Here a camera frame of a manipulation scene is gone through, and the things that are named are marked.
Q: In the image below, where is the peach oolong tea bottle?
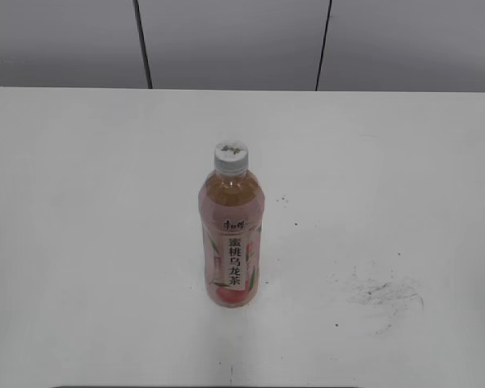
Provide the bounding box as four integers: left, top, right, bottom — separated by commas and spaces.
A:
198, 171, 265, 308

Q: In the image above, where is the white bottle cap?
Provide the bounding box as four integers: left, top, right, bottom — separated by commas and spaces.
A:
214, 141, 249, 175

